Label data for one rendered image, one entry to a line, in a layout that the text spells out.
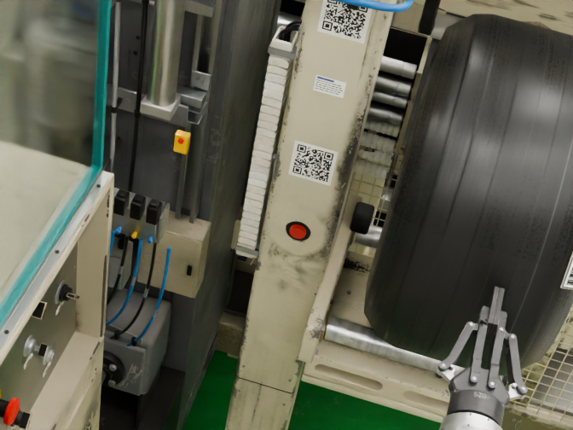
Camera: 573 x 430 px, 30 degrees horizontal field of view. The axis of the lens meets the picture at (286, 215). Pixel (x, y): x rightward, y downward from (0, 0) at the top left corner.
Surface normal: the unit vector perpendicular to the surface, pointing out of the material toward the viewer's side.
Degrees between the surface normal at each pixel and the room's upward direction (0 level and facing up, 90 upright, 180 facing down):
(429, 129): 54
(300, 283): 90
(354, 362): 0
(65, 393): 0
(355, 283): 0
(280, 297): 90
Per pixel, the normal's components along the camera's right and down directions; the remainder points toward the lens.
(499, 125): 0.00, -0.29
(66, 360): 0.15, -0.73
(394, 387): -0.25, 0.62
